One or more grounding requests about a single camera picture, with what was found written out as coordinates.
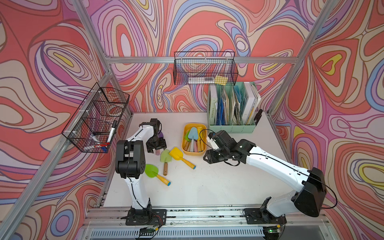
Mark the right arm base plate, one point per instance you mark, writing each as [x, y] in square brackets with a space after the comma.
[254, 216]

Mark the yellow scoop orange handle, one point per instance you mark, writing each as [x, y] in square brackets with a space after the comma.
[178, 155]

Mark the black stapler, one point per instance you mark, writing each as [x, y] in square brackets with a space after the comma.
[258, 117]

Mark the black wire basket left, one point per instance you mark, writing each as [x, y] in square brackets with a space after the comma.
[89, 129]

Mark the black wire basket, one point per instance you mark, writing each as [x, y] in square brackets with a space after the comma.
[201, 67]
[89, 129]

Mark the yellow shovel yellow handle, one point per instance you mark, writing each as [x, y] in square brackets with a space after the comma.
[200, 139]

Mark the light green trowel wooden handle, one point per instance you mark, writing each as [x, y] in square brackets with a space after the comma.
[166, 158]

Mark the green trowel yellow handle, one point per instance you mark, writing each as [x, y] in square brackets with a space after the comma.
[153, 172]

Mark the black wire basket back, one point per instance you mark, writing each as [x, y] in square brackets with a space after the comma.
[201, 67]

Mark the yellow sponge in basket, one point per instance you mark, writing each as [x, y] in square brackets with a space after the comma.
[220, 80]

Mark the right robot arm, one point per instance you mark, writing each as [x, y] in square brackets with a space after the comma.
[309, 188]

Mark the white book in organizer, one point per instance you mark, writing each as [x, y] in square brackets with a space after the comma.
[251, 101]

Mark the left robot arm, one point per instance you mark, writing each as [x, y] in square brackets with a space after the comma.
[131, 161]

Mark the yellow storage box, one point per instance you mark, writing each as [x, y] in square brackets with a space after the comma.
[187, 128]

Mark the black white marker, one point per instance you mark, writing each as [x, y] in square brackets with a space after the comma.
[112, 131]

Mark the purple trowel pink handle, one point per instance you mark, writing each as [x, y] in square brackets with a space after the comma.
[160, 144]

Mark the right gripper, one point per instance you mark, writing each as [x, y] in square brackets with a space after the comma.
[211, 159]

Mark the light blue trowel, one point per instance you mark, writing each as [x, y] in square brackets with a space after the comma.
[193, 136]

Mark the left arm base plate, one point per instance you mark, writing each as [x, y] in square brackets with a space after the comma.
[154, 217]

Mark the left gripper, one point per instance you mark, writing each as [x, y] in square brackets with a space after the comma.
[161, 144]

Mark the mint green file organizer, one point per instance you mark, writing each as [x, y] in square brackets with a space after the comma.
[224, 109]

